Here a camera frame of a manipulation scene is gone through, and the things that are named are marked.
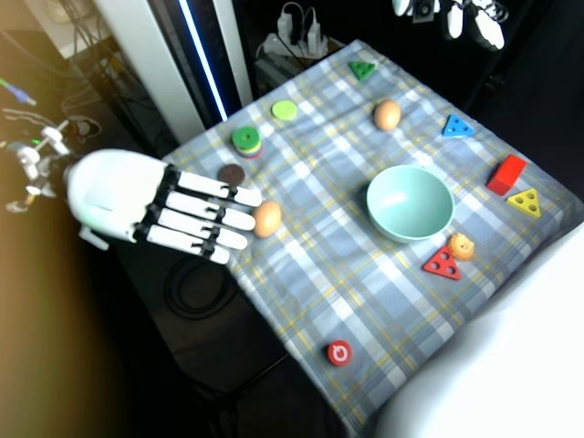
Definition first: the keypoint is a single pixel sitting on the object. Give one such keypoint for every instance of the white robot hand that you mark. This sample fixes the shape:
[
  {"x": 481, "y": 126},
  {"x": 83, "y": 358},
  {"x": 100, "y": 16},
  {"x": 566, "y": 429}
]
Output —
[
  {"x": 488, "y": 27},
  {"x": 114, "y": 196}
]

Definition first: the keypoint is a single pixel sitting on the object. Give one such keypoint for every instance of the brown egg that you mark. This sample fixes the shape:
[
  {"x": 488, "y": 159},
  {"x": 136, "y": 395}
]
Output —
[
  {"x": 388, "y": 115},
  {"x": 267, "y": 220}
]

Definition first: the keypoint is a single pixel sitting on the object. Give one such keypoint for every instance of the mint green bowl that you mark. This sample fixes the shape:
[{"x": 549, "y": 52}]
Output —
[{"x": 409, "y": 205}]

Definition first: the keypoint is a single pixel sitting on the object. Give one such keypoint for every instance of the blue triangle block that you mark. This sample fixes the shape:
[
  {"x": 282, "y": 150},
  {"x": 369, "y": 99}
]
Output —
[{"x": 457, "y": 127}]

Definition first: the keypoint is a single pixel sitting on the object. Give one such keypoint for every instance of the brown round disc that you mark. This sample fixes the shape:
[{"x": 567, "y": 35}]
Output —
[{"x": 231, "y": 174}]

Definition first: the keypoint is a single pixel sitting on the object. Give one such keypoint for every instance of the green triangle block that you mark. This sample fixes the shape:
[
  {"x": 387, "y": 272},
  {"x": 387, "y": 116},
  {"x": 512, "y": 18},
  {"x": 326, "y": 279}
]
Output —
[{"x": 363, "y": 69}]

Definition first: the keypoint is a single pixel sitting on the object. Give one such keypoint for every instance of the white column with blue light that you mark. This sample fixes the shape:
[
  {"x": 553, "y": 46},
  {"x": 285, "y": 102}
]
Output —
[{"x": 150, "y": 68}]

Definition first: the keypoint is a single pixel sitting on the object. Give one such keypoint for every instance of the red rectangular block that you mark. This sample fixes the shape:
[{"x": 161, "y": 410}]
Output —
[{"x": 505, "y": 174}]

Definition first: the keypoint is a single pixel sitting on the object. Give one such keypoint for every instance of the white plug adapter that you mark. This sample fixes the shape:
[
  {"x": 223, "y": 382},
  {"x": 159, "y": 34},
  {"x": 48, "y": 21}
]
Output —
[
  {"x": 286, "y": 25},
  {"x": 314, "y": 34}
]

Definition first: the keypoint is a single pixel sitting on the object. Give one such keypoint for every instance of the yellow triangle block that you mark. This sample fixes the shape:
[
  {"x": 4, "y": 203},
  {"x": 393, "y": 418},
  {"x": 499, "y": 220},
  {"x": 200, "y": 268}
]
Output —
[{"x": 525, "y": 202}]

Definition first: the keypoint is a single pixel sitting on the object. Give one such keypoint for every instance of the light green disc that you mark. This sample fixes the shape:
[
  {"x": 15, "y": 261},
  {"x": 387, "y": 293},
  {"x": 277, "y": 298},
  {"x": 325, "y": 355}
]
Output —
[{"x": 284, "y": 110}]

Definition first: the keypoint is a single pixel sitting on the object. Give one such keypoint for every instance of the white power strip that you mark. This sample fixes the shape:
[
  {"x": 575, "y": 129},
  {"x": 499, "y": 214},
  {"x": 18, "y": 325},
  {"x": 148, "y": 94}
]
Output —
[{"x": 287, "y": 44}]

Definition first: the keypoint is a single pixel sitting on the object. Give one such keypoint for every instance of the orange lion toy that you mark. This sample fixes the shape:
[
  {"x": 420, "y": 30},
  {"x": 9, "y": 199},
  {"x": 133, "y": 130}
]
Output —
[{"x": 461, "y": 246}]

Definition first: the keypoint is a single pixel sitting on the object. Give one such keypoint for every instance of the plaid cloth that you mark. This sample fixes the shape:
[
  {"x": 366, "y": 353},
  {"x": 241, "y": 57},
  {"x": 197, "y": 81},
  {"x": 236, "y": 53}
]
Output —
[{"x": 328, "y": 283}]

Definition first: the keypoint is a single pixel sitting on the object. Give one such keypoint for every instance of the red triangle block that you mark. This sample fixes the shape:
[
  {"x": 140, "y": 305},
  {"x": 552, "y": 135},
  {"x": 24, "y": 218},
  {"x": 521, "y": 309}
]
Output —
[{"x": 442, "y": 264}]

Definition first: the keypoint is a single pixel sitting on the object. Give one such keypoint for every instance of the red round disc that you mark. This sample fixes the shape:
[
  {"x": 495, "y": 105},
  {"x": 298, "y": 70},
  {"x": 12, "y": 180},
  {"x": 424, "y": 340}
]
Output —
[{"x": 339, "y": 352}]

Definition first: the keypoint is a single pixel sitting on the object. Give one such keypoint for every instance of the white robot body shell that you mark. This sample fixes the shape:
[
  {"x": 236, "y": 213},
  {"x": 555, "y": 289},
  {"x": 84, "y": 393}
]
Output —
[{"x": 493, "y": 347}]

